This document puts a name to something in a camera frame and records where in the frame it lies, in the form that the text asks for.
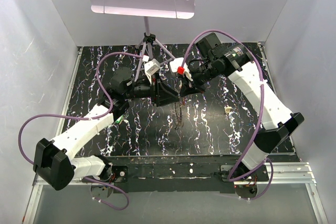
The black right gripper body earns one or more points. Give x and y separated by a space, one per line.
200 75

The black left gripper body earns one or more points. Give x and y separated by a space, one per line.
140 89

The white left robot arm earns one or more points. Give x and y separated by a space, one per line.
55 161

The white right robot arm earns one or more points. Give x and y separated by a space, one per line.
237 63

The green key tag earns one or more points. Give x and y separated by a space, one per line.
119 120

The cream key tag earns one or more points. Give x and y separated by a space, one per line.
228 109

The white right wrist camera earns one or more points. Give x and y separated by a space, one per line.
177 67

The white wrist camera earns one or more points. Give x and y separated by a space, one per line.
177 67
150 68

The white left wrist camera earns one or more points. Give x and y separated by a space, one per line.
150 68

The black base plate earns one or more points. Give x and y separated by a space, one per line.
173 173

